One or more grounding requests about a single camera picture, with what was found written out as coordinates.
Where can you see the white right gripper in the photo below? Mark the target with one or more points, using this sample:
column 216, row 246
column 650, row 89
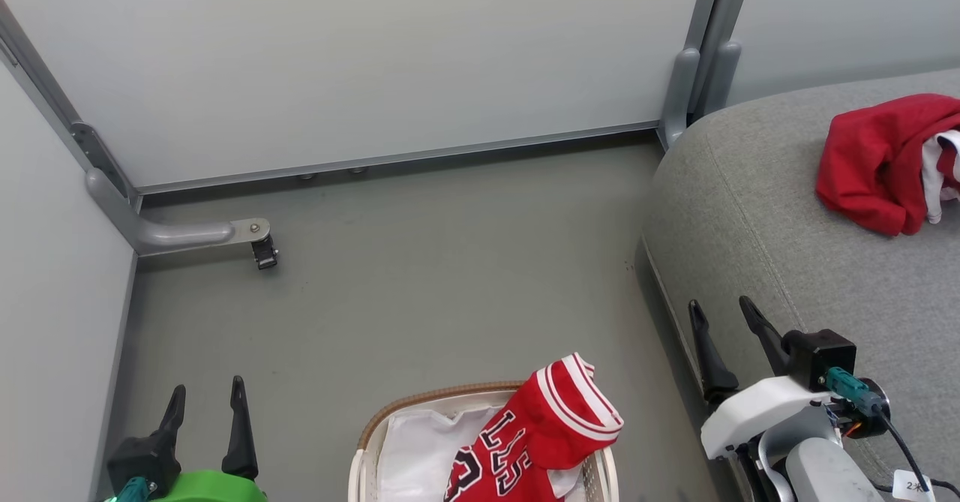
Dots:
column 757, row 412

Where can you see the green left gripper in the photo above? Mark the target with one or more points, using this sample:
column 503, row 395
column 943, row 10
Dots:
column 210, row 488

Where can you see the white laundry basket brown rim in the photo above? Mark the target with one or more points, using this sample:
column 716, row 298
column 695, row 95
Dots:
column 367, row 449

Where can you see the grey fabric sofa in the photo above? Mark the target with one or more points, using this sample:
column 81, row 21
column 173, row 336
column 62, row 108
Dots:
column 787, row 239

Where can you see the black caster wheel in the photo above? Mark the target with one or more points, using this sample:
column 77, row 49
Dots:
column 265, row 253

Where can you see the grey partition foot with plate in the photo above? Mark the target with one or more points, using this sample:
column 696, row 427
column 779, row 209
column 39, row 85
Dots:
column 172, row 232

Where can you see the white cloth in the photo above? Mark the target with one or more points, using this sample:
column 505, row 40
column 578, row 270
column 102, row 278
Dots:
column 420, row 453

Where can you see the red basketball jersey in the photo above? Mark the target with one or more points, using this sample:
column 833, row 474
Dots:
column 536, row 434

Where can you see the red garment with white lining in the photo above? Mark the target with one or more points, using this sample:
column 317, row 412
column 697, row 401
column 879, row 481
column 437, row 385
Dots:
column 874, row 164

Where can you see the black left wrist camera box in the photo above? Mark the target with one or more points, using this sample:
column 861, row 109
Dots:
column 142, row 461

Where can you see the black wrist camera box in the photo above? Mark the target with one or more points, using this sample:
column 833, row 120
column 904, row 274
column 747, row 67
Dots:
column 821, row 356
column 142, row 461

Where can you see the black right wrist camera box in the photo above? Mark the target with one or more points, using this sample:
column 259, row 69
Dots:
column 821, row 356

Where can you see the grey metal partition rail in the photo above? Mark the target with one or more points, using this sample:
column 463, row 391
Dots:
column 397, row 158

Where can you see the grey metal partition post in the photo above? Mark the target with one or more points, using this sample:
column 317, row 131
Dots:
column 52, row 97
column 716, row 7

